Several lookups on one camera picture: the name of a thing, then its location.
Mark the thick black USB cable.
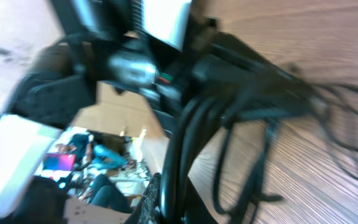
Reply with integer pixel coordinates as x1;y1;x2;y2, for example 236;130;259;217
159;77;358;224

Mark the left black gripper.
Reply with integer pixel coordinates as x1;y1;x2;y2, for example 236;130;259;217
98;17;310;115

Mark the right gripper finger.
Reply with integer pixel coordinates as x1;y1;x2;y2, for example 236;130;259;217
131;172;219;224

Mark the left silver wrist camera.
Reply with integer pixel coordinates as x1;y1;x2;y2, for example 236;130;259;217
108;50;158;88

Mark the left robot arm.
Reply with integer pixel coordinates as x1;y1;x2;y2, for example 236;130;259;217
0;1;313;223

